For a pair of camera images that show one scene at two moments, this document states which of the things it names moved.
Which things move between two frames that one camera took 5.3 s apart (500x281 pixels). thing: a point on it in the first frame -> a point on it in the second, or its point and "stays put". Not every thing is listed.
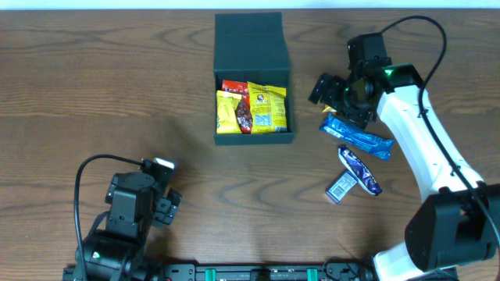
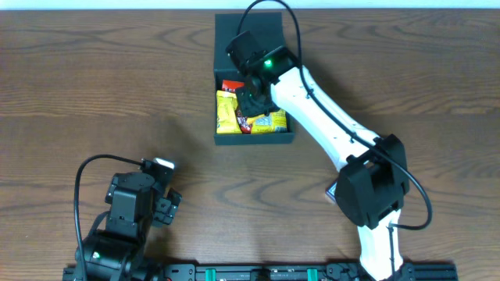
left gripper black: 167,206 stays put
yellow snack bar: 227,120 stays put
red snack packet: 244,109 stays put
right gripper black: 331,99 -> 248,108
